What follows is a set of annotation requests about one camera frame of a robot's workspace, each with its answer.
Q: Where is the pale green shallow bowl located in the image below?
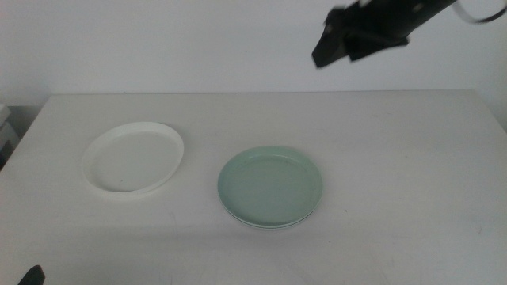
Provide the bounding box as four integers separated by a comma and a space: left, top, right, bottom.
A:
216, 145, 324, 229

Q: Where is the white shallow bowl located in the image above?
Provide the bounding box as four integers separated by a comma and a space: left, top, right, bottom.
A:
81, 121, 185, 196

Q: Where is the grey shallow bowl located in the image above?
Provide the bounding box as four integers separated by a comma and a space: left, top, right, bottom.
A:
219, 199, 318, 230

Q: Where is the black right camera cable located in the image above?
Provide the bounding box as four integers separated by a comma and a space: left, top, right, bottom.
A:
452, 0, 507, 25

